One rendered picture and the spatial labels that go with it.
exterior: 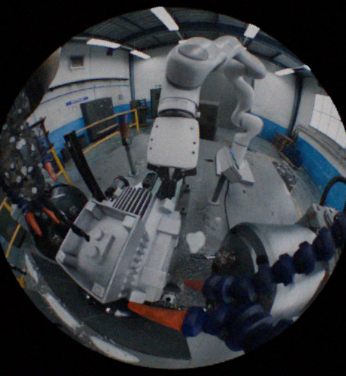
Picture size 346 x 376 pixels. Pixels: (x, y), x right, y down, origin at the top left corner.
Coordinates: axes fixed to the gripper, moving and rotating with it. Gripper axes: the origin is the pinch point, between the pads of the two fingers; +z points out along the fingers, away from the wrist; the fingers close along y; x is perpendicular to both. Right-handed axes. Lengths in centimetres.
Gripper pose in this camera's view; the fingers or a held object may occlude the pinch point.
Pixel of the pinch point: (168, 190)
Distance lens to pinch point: 24.2
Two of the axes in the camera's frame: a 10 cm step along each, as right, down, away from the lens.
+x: -1.9, 2.4, -9.5
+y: -9.8, -1.6, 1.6
